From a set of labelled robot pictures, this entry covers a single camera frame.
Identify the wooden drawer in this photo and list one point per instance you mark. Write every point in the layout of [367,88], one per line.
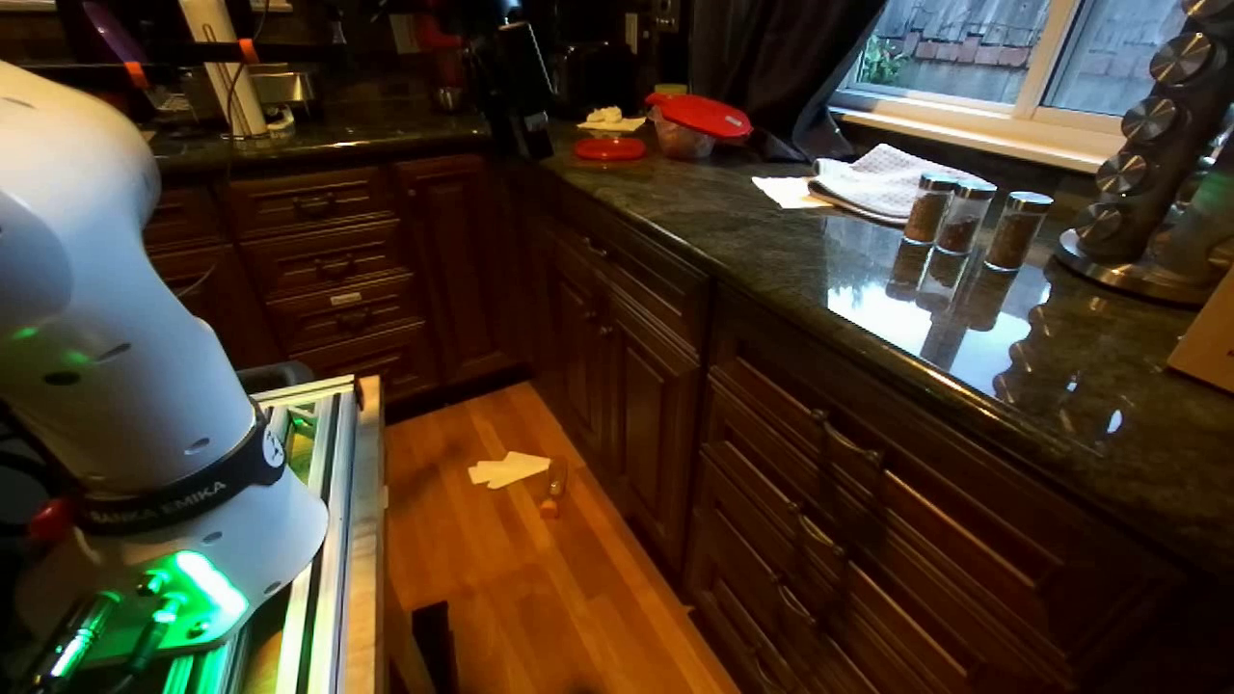
[642,262]

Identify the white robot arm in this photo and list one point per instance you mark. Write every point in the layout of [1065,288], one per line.
[184,513]

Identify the dark wood cabinet door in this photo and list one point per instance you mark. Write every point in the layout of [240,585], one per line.
[627,382]

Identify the white paper on floor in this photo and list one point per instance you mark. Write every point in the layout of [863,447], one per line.
[507,471]

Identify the red plate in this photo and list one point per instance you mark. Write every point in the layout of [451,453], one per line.
[607,147]

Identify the white cloth on plate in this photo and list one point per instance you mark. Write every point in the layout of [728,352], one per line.
[610,120]

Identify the white paper sheet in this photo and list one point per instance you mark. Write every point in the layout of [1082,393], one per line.
[795,196]

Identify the red lidded glass bowl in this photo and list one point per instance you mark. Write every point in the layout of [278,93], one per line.
[697,125]

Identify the grey folded dish towel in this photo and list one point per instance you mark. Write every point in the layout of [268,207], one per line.
[882,181]

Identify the dark curtain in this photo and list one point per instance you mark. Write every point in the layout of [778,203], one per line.
[782,62]

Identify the left spice jar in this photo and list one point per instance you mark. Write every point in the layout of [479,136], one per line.
[929,207]

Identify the middle spice jar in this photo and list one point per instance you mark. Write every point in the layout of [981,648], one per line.
[963,217]

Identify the white framed window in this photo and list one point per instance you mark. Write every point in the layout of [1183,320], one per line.
[1025,77]

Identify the steel rotating spice rack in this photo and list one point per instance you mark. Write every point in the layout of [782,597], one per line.
[1143,225]

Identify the cardboard piece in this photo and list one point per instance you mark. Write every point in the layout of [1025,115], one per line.
[1206,352]

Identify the back wall drawer stack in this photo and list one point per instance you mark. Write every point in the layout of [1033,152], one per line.
[339,277]

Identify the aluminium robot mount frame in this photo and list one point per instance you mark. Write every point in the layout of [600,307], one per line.
[299,600]

